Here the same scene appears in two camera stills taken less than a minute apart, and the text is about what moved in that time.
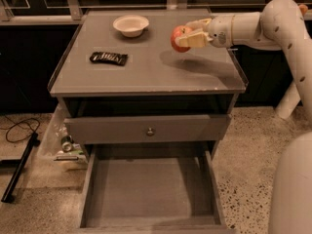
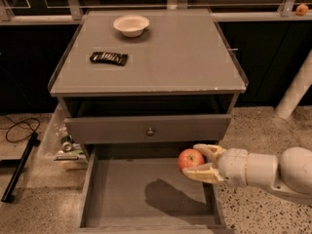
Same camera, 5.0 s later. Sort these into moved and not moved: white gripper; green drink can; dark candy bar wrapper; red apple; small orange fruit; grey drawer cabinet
Moved: red apple; white gripper
Not moved: grey drawer cabinet; small orange fruit; dark candy bar wrapper; green drink can
